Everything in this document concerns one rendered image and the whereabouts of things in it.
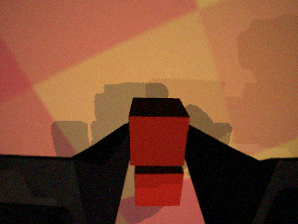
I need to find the red cube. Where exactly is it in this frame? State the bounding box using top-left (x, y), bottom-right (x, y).
top-left (134, 165), bottom-right (184, 206)
top-left (129, 97), bottom-right (190, 166)

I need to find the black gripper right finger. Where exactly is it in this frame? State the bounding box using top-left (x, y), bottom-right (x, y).
top-left (185, 125), bottom-right (298, 224)

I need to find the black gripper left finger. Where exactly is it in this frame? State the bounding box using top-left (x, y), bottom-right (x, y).
top-left (0, 123), bottom-right (130, 224)

